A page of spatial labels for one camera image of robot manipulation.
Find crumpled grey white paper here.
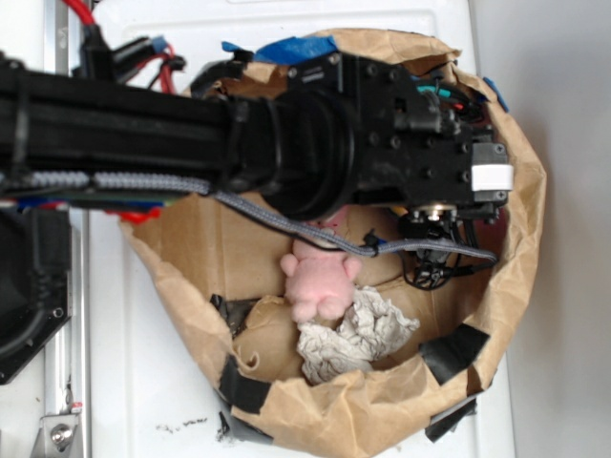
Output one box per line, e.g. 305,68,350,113
297,286,420,385

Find pink plush bunny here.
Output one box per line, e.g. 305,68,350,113
280,209,360,323

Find grey braided cable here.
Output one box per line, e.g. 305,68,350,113
18,170,498,264

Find brown paper bag bin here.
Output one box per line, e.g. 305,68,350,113
121,29,546,457

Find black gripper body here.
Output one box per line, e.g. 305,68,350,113
285,52,514,220

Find aluminium frame rail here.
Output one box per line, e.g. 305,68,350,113
32,1,92,457

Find red cable bundle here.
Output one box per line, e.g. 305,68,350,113
61,0,187,96

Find blue masking tape strip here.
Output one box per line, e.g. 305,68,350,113
221,35,338,63

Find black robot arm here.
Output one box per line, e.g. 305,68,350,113
1,52,514,220

